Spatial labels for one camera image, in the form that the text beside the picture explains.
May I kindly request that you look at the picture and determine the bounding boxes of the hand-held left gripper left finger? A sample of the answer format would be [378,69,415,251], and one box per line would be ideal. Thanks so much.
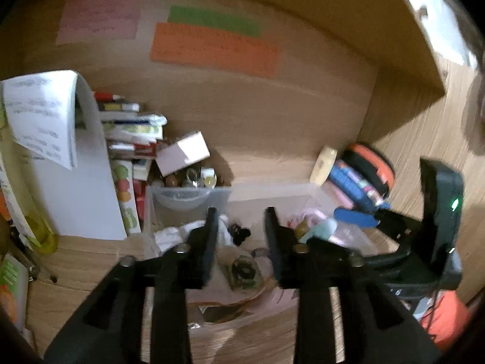
[43,207,220,364]

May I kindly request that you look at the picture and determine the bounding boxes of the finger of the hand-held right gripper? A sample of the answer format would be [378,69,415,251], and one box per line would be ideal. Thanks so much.
[333,207,414,241]

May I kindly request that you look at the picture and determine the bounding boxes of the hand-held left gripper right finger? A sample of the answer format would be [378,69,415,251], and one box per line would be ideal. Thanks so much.
[263,207,442,364]

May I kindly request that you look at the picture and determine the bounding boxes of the teal tube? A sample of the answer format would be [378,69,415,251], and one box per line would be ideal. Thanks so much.
[299,218,338,244]

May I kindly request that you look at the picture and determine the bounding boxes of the white cloth drawstring bag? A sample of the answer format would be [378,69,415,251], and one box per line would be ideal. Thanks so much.
[153,214,237,254]

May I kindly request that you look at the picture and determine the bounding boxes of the pink cord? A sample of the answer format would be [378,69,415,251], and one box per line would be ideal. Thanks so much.
[288,208,327,232]

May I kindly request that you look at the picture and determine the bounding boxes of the clear plastic storage bin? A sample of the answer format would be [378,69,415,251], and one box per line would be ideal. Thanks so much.
[146,182,380,334]

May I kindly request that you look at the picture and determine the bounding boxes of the wooden desktop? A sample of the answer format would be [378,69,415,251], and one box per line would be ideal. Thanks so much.
[23,148,485,364]

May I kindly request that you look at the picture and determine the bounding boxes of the blue pencil case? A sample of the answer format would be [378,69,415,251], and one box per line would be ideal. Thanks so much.
[328,159,391,213]

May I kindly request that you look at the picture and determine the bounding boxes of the clear plastic bowl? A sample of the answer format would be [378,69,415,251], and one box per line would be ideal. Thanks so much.
[153,186,213,211]

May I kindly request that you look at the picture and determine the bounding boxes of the black orange round case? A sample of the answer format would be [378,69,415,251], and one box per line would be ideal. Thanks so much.
[343,143,395,198]

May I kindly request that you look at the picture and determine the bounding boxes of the cream bottle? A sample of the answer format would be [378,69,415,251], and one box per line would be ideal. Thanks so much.
[310,145,338,186]

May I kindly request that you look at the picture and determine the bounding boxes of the small white box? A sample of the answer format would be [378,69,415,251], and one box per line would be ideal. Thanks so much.
[155,131,211,177]

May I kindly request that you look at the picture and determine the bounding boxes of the fruit print box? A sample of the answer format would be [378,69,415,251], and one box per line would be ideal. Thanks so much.
[111,159,142,236]

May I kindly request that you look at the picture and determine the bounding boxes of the white file box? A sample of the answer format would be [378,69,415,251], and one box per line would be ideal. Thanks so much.
[23,79,127,241]

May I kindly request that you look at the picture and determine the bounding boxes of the stack of books and packets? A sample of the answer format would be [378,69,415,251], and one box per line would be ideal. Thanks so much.
[93,91,167,160]

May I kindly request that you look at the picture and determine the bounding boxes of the green white packet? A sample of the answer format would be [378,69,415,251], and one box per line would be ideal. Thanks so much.
[0,121,57,254]

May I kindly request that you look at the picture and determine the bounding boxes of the orange paper note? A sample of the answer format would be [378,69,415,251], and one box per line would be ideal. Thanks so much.
[149,22,280,79]

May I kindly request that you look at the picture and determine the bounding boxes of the orange packet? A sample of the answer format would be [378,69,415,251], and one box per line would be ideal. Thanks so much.
[0,254,29,330]

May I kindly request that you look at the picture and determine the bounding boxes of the wooden shelf board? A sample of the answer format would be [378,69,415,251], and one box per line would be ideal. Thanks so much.
[0,0,446,141]

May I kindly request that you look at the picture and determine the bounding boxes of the printed paper sheet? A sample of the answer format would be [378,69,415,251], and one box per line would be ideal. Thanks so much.
[2,70,89,170]

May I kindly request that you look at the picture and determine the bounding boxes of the green paper note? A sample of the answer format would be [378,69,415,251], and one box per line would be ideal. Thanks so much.
[167,5,262,39]

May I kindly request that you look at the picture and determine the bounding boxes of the pink paper note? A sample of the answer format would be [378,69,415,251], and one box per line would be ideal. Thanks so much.
[56,0,142,45]

